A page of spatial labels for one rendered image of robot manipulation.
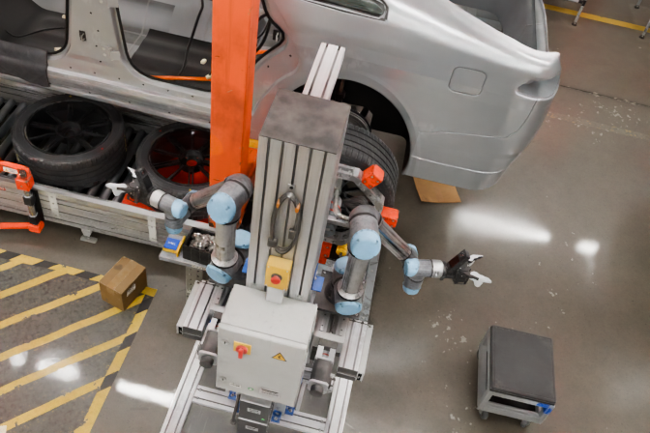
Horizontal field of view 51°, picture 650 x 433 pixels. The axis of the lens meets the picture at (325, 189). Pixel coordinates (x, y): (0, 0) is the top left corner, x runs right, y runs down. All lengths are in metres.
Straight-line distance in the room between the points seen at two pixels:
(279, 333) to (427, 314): 1.84
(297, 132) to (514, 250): 2.92
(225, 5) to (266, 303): 1.20
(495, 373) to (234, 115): 1.90
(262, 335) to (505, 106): 1.76
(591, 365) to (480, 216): 1.23
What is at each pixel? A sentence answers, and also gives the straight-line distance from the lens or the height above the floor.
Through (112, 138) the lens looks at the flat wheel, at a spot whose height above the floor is 0.51.
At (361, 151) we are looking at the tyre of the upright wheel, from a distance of 3.41.
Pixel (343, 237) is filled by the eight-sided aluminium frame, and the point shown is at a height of 0.64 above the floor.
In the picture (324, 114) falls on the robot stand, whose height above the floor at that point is 2.03.
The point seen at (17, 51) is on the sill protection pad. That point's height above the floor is 0.97.
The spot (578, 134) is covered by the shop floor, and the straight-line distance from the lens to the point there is 6.01.
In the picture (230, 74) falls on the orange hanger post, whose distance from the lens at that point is 3.06.
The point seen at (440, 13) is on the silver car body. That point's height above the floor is 1.75.
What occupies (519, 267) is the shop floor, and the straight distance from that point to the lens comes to 4.76.
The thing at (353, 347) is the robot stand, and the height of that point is 0.74.
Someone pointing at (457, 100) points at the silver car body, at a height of 1.34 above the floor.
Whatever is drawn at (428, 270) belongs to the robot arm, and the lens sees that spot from 2.89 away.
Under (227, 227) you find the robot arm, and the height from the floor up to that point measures 1.30.
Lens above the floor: 3.45
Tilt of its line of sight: 46 degrees down
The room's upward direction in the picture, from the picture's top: 11 degrees clockwise
